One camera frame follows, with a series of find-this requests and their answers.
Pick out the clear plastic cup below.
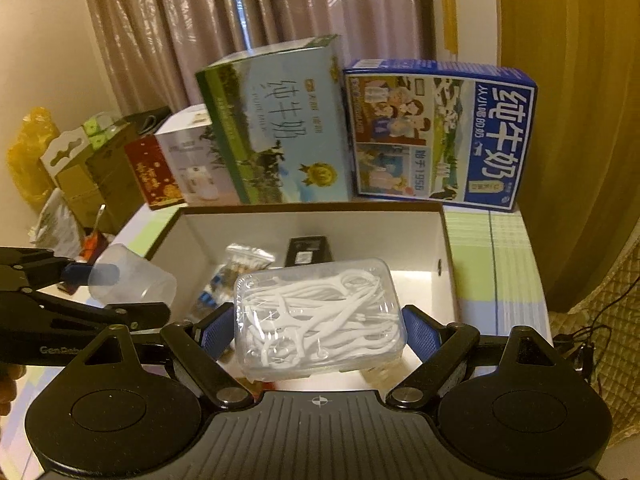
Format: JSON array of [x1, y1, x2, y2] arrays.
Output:
[[88, 244, 177, 307]]

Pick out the clear box of floss picks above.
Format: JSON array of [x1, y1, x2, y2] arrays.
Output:
[[233, 258, 407, 382]]

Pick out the cotton swab bag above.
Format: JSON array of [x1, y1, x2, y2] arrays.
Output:
[[209, 243, 276, 306]]

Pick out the person's left hand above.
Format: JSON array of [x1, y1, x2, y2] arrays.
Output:
[[0, 363, 26, 417]]

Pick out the brown cardboard storage box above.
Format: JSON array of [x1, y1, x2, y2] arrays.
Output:
[[112, 200, 461, 394]]

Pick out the yellow plastic bag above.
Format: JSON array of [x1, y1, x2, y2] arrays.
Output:
[[6, 106, 61, 214]]

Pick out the brown cardboard carton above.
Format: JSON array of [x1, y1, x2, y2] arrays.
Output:
[[40, 106, 170, 234]]

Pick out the black product box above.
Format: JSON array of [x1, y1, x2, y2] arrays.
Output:
[[284, 236, 333, 268]]

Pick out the red gift box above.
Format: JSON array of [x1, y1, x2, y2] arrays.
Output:
[[125, 136, 184, 210]]

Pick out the quilted beige chair cushion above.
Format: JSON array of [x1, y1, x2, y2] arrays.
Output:
[[549, 246, 639, 445]]

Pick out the white humidifier box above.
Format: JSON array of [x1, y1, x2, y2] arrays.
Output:
[[155, 104, 241, 207]]

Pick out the green blue milk carton box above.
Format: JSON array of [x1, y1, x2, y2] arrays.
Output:
[[195, 35, 354, 205]]

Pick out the pink curtain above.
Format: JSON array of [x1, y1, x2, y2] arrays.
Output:
[[87, 0, 434, 113]]

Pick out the wooden wardrobe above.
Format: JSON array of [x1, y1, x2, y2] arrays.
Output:
[[499, 0, 639, 311]]

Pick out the black power cable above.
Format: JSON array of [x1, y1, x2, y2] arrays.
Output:
[[552, 278, 640, 401]]

